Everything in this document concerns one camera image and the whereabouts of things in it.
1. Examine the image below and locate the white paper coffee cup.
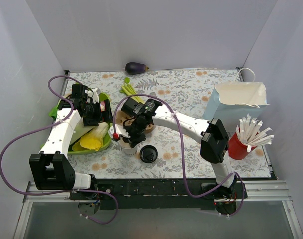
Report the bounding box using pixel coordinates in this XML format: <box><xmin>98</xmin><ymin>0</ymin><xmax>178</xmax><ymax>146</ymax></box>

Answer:
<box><xmin>118</xmin><ymin>139</ymin><xmax>138</xmax><ymax>155</ymax></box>

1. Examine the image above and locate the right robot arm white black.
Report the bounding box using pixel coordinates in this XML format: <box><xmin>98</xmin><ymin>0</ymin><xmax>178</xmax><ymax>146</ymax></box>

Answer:
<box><xmin>111</xmin><ymin>96</ymin><xmax>237</xmax><ymax>198</ymax></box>

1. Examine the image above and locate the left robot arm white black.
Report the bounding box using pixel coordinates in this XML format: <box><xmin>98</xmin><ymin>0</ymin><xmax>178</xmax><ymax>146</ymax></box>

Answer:
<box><xmin>29</xmin><ymin>84</ymin><xmax>113</xmax><ymax>199</ymax></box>

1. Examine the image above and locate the brown cardboard cup carrier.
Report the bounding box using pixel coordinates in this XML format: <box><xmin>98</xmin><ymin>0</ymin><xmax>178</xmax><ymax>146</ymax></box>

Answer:
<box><xmin>116</xmin><ymin>110</ymin><xmax>155</xmax><ymax>134</ymax></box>

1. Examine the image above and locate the black plastic cup lid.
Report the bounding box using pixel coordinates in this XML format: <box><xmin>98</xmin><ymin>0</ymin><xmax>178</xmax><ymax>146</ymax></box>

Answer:
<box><xmin>139</xmin><ymin>145</ymin><xmax>158</xmax><ymax>163</ymax></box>

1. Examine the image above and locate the yellow leafy cabbage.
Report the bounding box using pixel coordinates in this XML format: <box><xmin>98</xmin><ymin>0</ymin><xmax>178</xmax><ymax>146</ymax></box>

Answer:
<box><xmin>72</xmin><ymin>133</ymin><xmax>104</xmax><ymax>151</ymax></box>

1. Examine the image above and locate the green onion stalk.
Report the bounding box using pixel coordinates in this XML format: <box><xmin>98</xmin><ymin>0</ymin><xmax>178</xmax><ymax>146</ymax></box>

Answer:
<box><xmin>119</xmin><ymin>77</ymin><xmax>144</xmax><ymax>103</ymax></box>

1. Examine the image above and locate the floral table mat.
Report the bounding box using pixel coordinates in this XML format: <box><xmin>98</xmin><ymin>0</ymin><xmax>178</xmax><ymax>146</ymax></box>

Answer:
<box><xmin>39</xmin><ymin>69</ymin><xmax>272</xmax><ymax>179</ymax></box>

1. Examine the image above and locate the green plastic tray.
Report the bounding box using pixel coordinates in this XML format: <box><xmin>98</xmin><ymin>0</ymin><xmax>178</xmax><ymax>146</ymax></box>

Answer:
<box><xmin>48</xmin><ymin>91</ymin><xmax>114</xmax><ymax>156</ymax></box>

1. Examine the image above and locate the green lettuce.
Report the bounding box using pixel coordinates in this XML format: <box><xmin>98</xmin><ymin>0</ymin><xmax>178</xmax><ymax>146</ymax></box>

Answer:
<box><xmin>48</xmin><ymin>106</ymin><xmax>58</xmax><ymax>120</ymax></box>

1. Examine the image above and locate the purple eggplant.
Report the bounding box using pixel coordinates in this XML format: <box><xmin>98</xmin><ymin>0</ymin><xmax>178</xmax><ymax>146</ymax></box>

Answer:
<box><xmin>125</xmin><ymin>62</ymin><xmax>149</xmax><ymax>75</ymax></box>

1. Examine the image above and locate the light blue paper bag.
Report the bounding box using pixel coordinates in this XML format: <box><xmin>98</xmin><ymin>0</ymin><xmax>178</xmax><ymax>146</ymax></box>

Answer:
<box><xmin>203</xmin><ymin>81</ymin><xmax>269</xmax><ymax>127</ymax></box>

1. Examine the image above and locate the red cup holder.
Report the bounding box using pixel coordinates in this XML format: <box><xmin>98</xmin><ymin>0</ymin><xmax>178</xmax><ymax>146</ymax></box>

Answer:
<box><xmin>228</xmin><ymin>129</ymin><xmax>257</xmax><ymax>160</ymax></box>

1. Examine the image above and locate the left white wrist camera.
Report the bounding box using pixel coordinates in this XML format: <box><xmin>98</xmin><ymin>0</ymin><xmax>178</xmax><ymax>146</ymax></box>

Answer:
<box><xmin>88</xmin><ymin>88</ymin><xmax>101</xmax><ymax>103</ymax></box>

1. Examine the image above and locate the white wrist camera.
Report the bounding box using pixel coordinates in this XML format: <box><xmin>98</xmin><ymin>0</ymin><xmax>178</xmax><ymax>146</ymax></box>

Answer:
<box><xmin>108</xmin><ymin>124</ymin><xmax>130</xmax><ymax>141</ymax></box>
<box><xmin>88</xmin><ymin>88</ymin><xmax>101</xmax><ymax>103</ymax></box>

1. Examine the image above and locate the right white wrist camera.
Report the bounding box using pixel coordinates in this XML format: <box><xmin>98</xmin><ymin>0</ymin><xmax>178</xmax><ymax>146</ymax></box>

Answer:
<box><xmin>108</xmin><ymin>124</ymin><xmax>130</xmax><ymax>141</ymax></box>

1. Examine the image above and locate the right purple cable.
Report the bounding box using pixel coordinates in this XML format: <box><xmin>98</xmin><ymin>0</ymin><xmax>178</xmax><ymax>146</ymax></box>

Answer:
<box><xmin>109</xmin><ymin>94</ymin><xmax>246</xmax><ymax>217</ymax></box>

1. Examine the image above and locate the purple cable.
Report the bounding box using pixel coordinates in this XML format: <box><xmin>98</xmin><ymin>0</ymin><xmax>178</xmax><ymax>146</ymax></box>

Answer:
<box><xmin>0</xmin><ymin>75</ymin><xmax>119</xmax><ymax>224</ymax></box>
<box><xmin>109</xmin><ymin>94</ymin><xmax>246</xmax><ymax>217</ymax></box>

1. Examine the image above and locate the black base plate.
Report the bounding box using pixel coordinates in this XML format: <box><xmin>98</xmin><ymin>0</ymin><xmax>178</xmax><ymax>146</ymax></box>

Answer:
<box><xmin>36</xmin><ymin>174</ymin><xmax>279</xmax><ymax>212</ymax></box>

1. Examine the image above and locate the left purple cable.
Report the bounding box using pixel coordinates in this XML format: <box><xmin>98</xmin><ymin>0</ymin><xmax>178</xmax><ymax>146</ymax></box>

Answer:
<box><xmin>0</xmin><ymin>75</ymin><xmax>119</xmax><ymax>224</ymax></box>

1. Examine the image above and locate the aluminium rail frame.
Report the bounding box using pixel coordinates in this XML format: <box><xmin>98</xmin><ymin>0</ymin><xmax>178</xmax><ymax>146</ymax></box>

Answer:
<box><xmin>13</xmin><ymin>67</ymin><xmax>303</xmax><ymax>239</ymax></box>

